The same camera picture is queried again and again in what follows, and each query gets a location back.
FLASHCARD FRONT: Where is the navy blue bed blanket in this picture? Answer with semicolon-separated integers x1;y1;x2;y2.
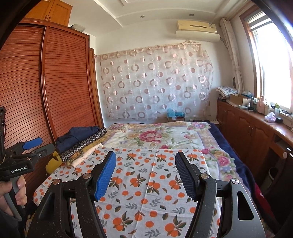
209;123;255;193

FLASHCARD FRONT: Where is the circle pattern lace curtain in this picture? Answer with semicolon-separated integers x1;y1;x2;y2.
97;43;213;122

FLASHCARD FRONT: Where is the navy printed t-shirt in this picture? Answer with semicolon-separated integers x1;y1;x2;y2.
56;126;102;153

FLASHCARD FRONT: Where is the person left hand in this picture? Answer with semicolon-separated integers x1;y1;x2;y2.
0;176;27;217

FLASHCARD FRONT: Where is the wooden side cabinet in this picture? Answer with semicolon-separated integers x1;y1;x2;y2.
216;100;292;185

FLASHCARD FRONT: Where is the rolled beige window curtain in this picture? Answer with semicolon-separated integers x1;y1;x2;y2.
220;18;244;93

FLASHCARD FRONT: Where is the red cloth beside bed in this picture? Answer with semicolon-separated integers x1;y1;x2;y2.
253;183;275;219

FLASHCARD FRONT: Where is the blue box by headboard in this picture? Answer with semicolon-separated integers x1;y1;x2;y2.
167;109;185;122

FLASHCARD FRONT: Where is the cardboard box on cabinet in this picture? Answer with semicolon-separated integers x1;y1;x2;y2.
229;94;251;106

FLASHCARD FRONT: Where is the wooden louvered wardrobe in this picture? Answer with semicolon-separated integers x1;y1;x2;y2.
0;17;105;202

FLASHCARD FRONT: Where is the floral quilt blanket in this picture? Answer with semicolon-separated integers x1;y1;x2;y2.
103;122;251;193

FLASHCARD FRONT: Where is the wall air conditioner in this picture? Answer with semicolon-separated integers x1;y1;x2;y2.
176;20;220;43

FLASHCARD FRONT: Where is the window with wooden frame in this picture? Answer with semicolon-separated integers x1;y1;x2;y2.
239;5;292;115

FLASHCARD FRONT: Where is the pink bottle on cabinet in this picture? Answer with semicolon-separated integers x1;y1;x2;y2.
257;96;265;114

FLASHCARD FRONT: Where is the orange print white sheet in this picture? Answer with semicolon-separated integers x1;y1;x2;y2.
33;147;197;237

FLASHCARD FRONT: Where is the upper wooden cupboard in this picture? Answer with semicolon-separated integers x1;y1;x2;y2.
25;0;72;26

